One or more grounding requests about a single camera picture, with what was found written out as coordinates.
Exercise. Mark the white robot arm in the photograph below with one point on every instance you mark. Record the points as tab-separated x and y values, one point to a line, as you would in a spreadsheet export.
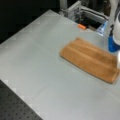
113	29

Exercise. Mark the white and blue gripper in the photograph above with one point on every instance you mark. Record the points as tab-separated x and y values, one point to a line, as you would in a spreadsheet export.
118	59

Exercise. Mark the brown terry cloth towel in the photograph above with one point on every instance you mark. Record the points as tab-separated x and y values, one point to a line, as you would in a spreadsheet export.
91	59

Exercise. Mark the orange clamp on frame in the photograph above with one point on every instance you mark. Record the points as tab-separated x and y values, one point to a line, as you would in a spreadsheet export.
81	26

